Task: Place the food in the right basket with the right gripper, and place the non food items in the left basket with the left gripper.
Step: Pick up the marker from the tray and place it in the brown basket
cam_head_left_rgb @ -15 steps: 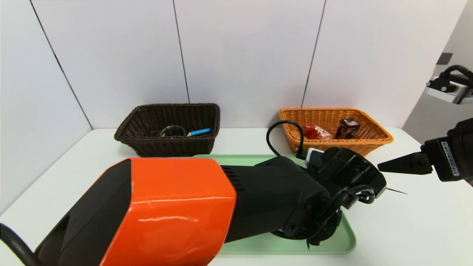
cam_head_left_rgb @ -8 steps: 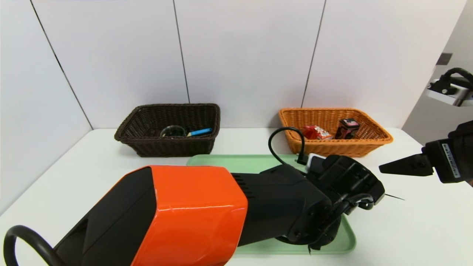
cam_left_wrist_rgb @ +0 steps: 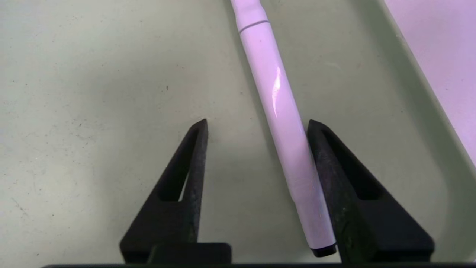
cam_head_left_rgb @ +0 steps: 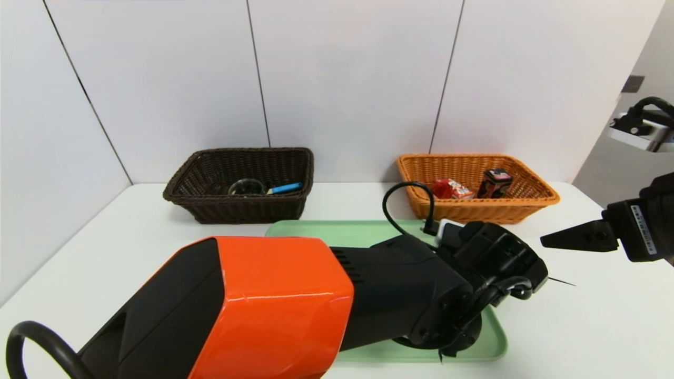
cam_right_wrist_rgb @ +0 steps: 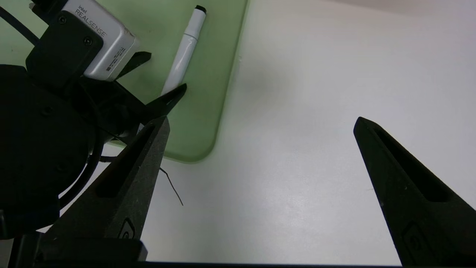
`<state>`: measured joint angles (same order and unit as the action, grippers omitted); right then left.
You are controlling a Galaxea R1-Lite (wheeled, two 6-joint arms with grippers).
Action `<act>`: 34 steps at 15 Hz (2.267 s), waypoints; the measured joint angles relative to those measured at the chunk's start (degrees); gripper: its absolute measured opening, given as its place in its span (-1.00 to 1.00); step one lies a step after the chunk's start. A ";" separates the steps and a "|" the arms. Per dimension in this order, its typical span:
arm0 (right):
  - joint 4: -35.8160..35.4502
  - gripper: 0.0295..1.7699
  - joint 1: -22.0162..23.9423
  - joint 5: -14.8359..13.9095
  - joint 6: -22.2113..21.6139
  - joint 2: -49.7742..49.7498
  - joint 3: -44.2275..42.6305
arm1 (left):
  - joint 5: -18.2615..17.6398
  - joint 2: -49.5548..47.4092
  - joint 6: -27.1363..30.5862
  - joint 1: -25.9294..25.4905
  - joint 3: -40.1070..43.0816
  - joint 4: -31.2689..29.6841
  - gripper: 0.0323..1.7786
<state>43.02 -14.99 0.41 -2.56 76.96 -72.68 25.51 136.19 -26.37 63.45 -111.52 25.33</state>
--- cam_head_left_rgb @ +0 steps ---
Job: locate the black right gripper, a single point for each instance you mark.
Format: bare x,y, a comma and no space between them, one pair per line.
638,229

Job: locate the black gum box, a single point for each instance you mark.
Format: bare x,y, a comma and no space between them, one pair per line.
495,184

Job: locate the red milk carton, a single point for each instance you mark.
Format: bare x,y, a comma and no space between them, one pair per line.
450,188

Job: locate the glass cup with black holder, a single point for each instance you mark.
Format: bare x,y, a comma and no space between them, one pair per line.
247,188

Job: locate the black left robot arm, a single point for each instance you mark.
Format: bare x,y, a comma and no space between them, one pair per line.
263,310

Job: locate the orange wicker basket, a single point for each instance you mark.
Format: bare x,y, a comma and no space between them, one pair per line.
500,210

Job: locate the dark brown wicker basket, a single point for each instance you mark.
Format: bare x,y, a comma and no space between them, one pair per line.
237,210

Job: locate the green plastic tray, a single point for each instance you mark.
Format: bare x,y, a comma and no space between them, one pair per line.
326,231

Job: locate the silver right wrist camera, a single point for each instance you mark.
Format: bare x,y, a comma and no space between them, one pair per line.
640,134

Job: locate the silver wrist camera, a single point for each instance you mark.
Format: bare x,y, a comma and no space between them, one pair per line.
450,227
640,134

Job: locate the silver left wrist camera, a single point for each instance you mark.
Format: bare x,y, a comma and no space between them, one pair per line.
450,227

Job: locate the black wall fixture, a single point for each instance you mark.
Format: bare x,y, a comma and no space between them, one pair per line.
633,84

